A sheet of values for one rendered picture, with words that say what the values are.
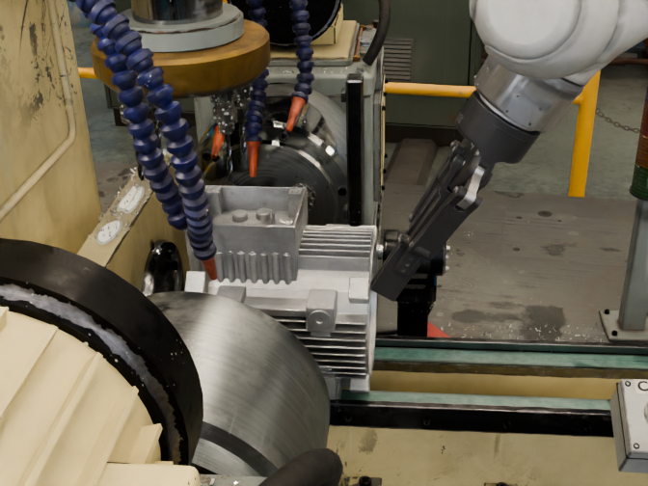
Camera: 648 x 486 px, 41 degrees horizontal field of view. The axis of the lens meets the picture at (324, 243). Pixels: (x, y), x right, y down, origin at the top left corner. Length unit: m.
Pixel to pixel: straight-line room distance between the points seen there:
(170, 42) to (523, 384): 0.60
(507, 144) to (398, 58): 3.24
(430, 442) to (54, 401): 0.71
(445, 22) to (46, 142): 3.06
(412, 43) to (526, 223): 2.39
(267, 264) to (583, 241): 0.84
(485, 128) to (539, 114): 0.05
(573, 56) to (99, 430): 0.39
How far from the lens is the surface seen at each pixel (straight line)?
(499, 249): 1.60
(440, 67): 4.03
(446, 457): 1.05
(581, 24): 0.59
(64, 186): 1.09
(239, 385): 0.68
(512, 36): 0.60
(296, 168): 1.17
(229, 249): 0.94
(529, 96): 0.80
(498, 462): 1.06
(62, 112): 1.11
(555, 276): 1.53
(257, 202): 1.01
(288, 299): 0.94
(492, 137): 0.82
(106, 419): 0.40
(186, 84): 0.83
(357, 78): 1.03
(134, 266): 0.96
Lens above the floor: 1.56
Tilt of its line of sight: 28 degrees down
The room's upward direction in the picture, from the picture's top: 2 degrees counter-clockwise
